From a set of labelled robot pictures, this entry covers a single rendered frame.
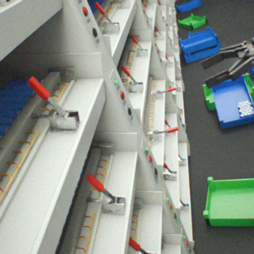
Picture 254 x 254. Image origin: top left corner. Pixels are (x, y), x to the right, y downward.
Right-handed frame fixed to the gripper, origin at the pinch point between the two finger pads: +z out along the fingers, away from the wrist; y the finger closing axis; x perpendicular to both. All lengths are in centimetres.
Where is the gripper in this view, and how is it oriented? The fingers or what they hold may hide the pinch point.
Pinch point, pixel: (207, 73)
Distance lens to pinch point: 99.3
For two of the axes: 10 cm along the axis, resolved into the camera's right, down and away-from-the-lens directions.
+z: -8.3, 3.9, 4.0
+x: -5.4, -7.1, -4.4
